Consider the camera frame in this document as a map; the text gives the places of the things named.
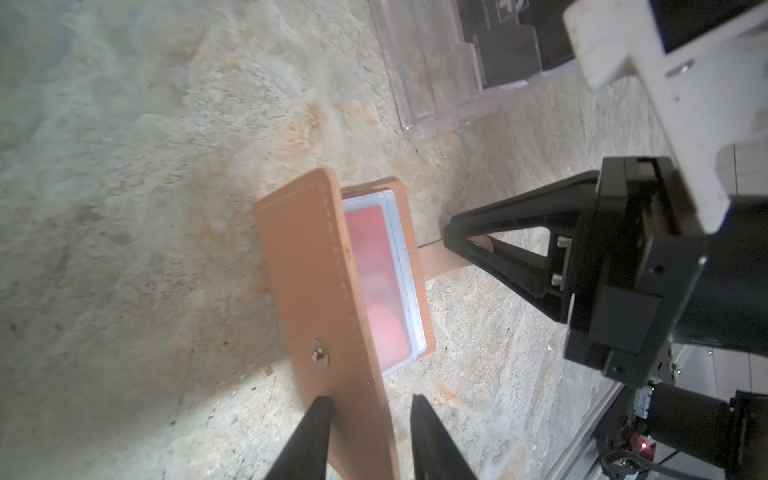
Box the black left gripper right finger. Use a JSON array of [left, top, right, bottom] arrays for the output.
[[410, 395, 476, 480]]

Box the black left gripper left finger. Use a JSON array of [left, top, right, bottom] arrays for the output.
[[265, 396, 331, 480]]

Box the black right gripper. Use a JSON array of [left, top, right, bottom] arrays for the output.
[[443, 158, 767, 387]]

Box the dark red card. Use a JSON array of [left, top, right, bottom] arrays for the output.
[[345, 206, 413, 371]]

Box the clear acrylic card stand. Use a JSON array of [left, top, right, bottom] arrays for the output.
[[370, 0, 574, 134]]

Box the black card in stand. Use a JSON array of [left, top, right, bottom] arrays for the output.
[[455, 0, 574, 90]]

